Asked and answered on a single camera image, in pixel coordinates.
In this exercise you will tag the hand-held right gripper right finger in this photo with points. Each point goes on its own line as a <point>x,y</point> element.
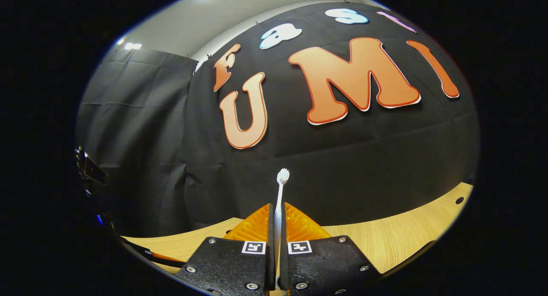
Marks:
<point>283,266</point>

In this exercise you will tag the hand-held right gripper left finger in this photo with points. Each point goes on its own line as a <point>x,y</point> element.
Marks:
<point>271,266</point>

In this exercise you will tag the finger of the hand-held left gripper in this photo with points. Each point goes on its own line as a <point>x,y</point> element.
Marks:
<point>165,257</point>

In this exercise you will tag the white toothbrush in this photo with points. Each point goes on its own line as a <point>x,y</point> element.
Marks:
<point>282,178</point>

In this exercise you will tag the black backdrop cloth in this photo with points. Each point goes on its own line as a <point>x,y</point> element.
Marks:
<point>342,167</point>

